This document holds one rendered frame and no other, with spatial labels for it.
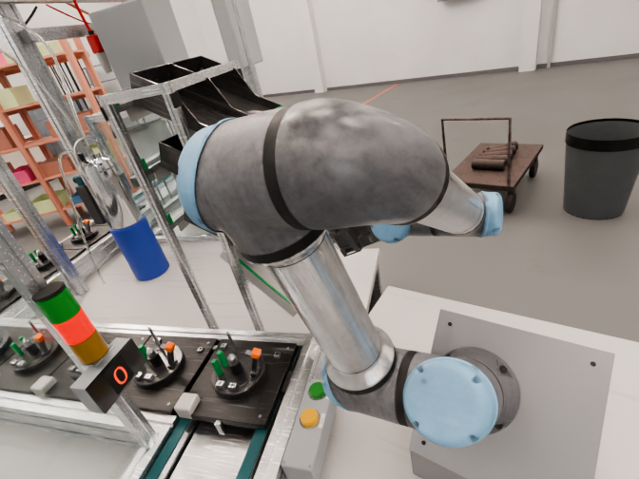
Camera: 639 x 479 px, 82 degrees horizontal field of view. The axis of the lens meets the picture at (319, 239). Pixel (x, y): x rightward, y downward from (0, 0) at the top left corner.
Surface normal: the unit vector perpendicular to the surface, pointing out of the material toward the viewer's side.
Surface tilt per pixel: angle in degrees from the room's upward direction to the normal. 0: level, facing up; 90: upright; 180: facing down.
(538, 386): 44
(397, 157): 70
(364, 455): 0
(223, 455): 0
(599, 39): 90
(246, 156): 58
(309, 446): 0
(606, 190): 94
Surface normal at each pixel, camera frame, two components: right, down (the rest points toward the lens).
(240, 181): -0.52, 0.33
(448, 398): -0.41, -0.24
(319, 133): -0.11, -0.30
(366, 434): -0.20, -0.84
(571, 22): -0.54, 0.52
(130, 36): -0.25, 0.54
